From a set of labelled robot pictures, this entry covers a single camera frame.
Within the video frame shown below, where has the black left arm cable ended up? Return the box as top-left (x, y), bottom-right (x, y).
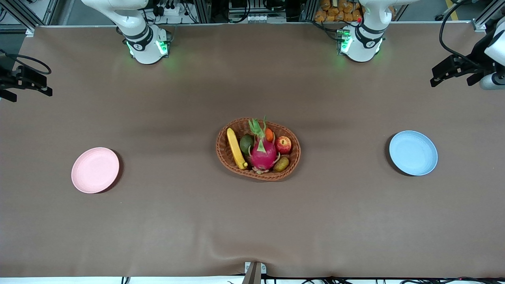
top-left (439, 0), bottom-right (492, 72)

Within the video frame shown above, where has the bag of orange bread rolls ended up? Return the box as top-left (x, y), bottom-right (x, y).
top-left (314, 0), bottom-right (363, 23)

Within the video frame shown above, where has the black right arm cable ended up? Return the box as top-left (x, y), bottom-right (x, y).
top-left (0, 49), bottom-right (52, 75)

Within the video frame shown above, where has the pink plate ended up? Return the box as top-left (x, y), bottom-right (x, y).
top-left (71, 147), bottom-right (120, 194)

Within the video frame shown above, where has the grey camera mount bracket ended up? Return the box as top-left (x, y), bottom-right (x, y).
top-left (241, 261), bottom-right (267, 284)

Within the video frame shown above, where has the pink dragon fruit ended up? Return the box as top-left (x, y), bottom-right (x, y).
top-left (248, 116), bottom-right (281, 175)

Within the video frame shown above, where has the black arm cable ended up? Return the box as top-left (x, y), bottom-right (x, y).
top-left (0, 49), bottom-right (52, 75)
top-left (439, 0), bottom-right (492, 72)

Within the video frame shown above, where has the blue plate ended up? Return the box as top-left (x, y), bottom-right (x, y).
top-left (389, 131), bottom-right (438, 176)

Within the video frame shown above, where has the aluminium frame post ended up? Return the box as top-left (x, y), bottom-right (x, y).
top-left (0, 0), bottom-right (60, 37)
top-left (471, 0), bottom-right (505, 33)

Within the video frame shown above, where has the brown wicker basket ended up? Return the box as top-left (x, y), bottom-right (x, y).
top-left (216, 117), bottom-right (301, 181)

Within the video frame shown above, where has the green avocado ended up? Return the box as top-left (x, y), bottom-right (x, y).
top-left (239, 134), bottom-right (255, 155)

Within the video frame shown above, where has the red apple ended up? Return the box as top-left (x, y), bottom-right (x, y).
top-left (275, 136), bottom-right (292, 155)

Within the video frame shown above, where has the brown table cover cloth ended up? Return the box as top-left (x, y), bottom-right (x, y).
top-left (0, 22), bottom-right (505, 278)

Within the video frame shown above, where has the white power strip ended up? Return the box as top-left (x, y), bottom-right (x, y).
top-left (152, 0), bottom-right (183, 17)

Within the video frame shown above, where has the yellow banana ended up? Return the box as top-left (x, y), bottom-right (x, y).
top-left (226, 127), bottom-right (248, 170)

